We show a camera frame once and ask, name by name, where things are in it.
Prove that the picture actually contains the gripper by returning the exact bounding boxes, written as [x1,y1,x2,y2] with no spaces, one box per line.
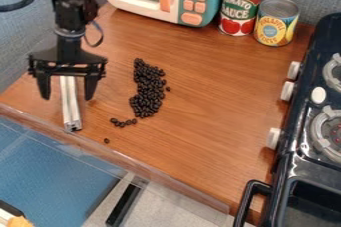
[26,33,110,102]

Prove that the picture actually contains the pile of black bits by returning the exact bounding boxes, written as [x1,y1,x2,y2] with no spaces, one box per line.
[102,57,172,145]

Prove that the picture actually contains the yellow pineapple can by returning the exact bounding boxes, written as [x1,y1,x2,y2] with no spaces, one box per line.
[252,0,301,48]

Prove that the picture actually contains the silver metal bar tool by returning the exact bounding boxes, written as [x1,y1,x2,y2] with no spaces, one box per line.
[58,75,85,132]

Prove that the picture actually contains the toy stove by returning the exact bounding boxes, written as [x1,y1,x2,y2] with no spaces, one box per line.
[232,12,341,227]

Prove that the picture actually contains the red tomato can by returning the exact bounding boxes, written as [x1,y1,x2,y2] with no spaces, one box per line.
[216,0,265,37]

